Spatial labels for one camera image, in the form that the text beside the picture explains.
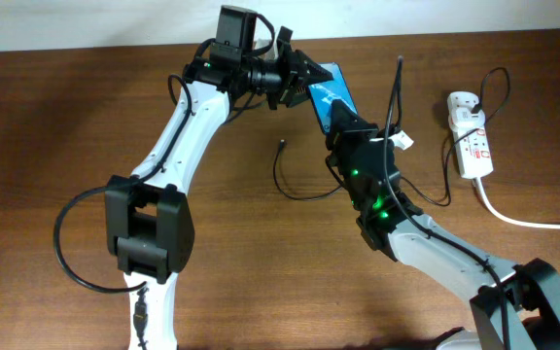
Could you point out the white charger adapter plug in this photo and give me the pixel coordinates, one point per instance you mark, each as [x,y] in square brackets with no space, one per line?
[463,118]

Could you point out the white power strip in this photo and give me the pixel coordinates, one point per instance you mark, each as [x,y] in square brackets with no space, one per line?
[472,147]

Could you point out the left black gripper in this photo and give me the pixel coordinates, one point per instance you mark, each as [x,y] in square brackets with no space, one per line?
[288,85]

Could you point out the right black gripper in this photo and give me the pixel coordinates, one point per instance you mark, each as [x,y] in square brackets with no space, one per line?
[355,127]

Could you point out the blue Galaxy smartphone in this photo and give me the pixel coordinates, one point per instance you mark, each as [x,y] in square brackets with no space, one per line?
[323,95]

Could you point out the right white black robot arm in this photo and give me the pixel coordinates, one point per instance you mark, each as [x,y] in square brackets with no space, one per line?
[514,306]

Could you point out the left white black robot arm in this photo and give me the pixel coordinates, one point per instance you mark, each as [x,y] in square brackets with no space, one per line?
[149,224]

